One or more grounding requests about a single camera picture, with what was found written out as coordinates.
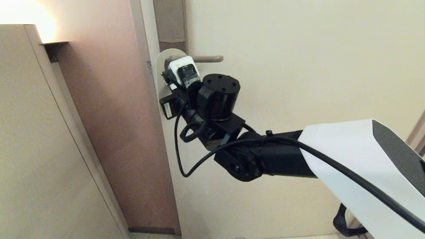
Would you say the black webbing strap loop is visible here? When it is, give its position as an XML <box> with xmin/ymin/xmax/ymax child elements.
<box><xmin>333</xmin><ymin>203</ymin><xmax>368</xmax><ymax>237</ymax></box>

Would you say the beige cabinet panel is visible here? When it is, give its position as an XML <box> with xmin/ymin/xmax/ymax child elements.
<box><xmin>0</xmin><ymin>25</ymin><xmax>130</xmax><ymax>239</ymax></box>

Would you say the blue and white door hanger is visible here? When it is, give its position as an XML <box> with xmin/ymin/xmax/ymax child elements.
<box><xmin>155</xmin><ymin>48</ymin><xmax>187</xmax><ymax>120</ymax></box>

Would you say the white room door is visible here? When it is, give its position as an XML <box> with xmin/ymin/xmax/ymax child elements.
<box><xmin>142</xmin><ymin>0</ymin><xmax>425</xmax><ymax>239</ymax></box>

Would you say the dark wall lamp fixture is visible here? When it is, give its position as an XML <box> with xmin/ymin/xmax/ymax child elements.
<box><xmin>40</xmin><ymin>41</ymin><xmax>69</xmax><ymax>63</ymax></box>

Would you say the bronze door lock plate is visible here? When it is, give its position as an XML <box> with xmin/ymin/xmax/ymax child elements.
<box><xmin>153</xmin><ymin>0</ymin><xmax>187</xmax><ymax>53</ymax></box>

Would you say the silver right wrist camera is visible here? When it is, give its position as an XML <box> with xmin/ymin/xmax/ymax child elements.
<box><xmin>162</xmin><ymin>56</ymin><xmax>202</xmax><ymax>89</ymax></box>

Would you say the beige metal door handle lever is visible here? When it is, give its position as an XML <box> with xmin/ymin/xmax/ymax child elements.
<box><xmin>165</xmin><ymin>55</ymin><xmax>224</xmax><ymax>63</ymax></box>

